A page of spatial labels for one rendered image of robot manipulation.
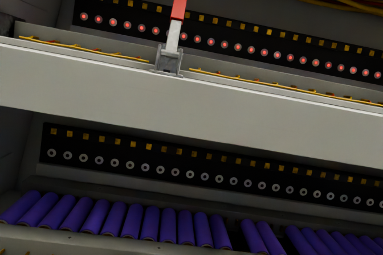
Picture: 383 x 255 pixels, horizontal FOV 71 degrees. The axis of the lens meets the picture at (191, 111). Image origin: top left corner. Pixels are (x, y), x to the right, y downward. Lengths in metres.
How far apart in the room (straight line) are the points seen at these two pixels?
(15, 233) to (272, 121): 0.24
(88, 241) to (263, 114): 0.19
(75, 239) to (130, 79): 0.16
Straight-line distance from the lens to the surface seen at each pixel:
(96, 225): 0.32
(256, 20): 0.48
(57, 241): 0.29
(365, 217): 0.49
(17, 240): 0.30
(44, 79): 0.23
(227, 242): 0.32
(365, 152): 0.27
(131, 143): 0.37
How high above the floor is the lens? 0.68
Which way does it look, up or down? 8 degrees up
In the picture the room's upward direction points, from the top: 9 degrees clockwise
